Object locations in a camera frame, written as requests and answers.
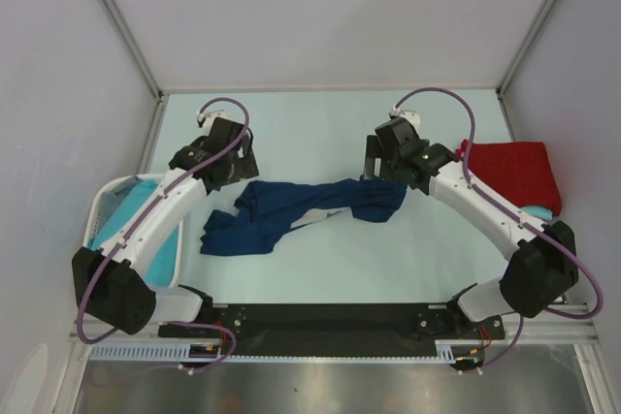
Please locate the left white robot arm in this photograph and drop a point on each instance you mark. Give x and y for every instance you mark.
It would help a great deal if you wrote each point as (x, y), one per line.
(110, 282)

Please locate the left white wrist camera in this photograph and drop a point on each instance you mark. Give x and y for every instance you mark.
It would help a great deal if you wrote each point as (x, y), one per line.
(205, 119)

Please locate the white laundry basket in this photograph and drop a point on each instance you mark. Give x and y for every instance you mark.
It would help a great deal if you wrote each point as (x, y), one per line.
(164, 270)

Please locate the folded light blue t shirt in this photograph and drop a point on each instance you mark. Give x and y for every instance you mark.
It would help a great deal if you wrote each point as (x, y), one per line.
(540, 212)

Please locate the grey shirt in basket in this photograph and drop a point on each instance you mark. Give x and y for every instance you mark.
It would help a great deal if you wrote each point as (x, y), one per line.
(112, 197)

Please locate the aluminium frame rail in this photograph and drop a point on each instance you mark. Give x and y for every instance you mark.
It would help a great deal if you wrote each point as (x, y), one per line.
(546, 328)

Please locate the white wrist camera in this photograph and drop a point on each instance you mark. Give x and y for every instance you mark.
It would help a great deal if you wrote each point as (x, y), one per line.
(412, 117)
(205, 119)

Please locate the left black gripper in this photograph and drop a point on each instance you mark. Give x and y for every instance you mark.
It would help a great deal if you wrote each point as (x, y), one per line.
(245, 167)

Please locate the folded red t shirt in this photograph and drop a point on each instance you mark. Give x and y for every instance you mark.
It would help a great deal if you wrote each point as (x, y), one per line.
(519, 171)

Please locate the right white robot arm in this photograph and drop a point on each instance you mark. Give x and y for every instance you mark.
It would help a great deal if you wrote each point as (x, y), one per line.
(539, 268)

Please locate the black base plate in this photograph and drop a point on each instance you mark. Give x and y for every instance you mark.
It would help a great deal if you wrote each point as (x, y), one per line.
(347, 330)

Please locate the navy blue t shirt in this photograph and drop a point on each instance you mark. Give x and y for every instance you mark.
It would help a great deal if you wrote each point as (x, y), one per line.
(269, 210)

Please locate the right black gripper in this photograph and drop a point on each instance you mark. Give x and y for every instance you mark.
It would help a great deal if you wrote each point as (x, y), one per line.
(374, 150)

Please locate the light blue cable duct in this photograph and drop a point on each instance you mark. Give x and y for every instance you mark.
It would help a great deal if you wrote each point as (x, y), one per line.
(155, 352)

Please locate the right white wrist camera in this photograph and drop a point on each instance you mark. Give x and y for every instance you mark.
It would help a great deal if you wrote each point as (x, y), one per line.
(412, 117)

